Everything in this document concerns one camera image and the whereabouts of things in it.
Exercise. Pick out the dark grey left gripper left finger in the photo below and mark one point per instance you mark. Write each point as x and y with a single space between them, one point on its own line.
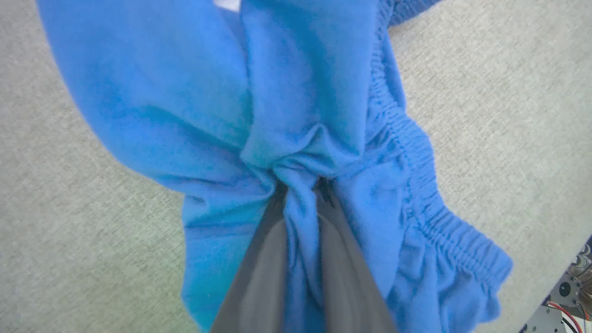
259 277

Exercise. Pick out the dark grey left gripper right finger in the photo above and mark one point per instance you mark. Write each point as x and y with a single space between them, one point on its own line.
347 286

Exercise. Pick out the blue shorts with white waistband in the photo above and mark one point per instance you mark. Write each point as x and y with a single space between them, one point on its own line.
185 101

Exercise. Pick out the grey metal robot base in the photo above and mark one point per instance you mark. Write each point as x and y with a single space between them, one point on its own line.
548 321

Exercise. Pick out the grey fabric sofa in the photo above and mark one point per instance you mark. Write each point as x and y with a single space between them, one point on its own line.
69 240

